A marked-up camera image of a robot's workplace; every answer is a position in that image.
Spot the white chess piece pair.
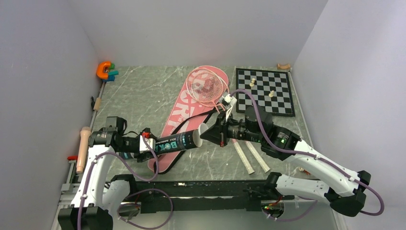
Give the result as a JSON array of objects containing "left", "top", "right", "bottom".
[{"left": 249, "top": 78, "right": 256, "bottom": 87}]

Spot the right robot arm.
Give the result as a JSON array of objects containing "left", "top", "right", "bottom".
[{"left": 198, "top": 106, "right": 371, "bottom": 217}]

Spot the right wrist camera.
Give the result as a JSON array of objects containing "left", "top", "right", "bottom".
[{"left": 219, "top": 92, "right": 237, "bottom": 111}]

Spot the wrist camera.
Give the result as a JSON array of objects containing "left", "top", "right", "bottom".
[
  {"left": 139, "top": 128, "right": 157, "bottom": 153},
  {"left": 219, "top": 92, "right": 237, "bottom": 111}
]

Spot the black white chessboard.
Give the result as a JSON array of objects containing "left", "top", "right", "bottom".
[{"left": 236, "top": 68, "right": 295, "bottom": 117}]

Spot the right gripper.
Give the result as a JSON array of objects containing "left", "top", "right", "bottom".
[{"left": 200, "top": 109, "right": 264, "bottom": 147}]

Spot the beige toy microphone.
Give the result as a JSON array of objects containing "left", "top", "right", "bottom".
[{"left": 76, "top": 126, "right": 91, "bottom": 174}]

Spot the pink badminton racket lower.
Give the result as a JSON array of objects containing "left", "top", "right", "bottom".
[{"left": 187, "top": 75, "right": 255, "bottom": 175}]

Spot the pink badminton racket upper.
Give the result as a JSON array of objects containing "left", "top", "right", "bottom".
[{"left": 186, "top": 67, "right": 270, "bottom": 174}]

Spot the red clamp knob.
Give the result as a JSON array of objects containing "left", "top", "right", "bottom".
[{"left": 67, "top": 156, "right": 78, "bottom": 161}]

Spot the colourful toy brick stack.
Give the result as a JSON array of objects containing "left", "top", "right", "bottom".
[{"left": 296, "top": 167, "right": 311, "bottom": 175}]

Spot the teal blue toy block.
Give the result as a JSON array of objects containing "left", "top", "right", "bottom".
[{"left": 106, "top": 62, "right": 119, "bottom": 82}]

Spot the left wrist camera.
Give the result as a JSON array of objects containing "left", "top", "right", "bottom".
[{"left": 139, "top": 128, "right": 157, "bottom": 153}]

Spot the clear tube lid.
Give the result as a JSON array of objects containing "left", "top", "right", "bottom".
[{"left": 196, "top": 123, "right": 208, "bottom": 147}]

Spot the small wooden arch block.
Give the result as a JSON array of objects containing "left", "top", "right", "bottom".
[{"left": 276, "top": 63, "right": 291, "bottom": 71}]

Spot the black shuttlecock tube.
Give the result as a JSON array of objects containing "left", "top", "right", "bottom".
[{"left": 119, "top": 125, "right": 207, "bottom": 160}]

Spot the orange C-shaped toy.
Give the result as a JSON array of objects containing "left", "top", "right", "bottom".
[{"left": 96, "top": 61, "right": 112, "bottom": 80}]

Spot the pink badminton racket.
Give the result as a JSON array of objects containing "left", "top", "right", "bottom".
[
  {"left": 186, "top": 67, "right": 270, "bottom": 174},
  {"left": 187, "top": 75, "right": 255, "bottom": 175}
]

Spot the pink racket bag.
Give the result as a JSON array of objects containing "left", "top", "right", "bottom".
[{"left": 158, "top": 80, "right": 214, "bottom": 174}]

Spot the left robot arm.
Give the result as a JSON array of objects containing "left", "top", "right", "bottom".
[{"left": 57, "top": 116, "right": 157, "bottom": 230}]

